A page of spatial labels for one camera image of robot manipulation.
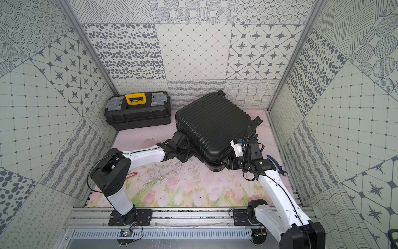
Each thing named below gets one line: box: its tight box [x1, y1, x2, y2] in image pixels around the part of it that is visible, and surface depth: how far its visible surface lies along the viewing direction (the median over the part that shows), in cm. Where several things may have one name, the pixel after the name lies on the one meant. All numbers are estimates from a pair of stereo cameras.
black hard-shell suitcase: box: [175, 90, 264, 172], surface depth 87 cm
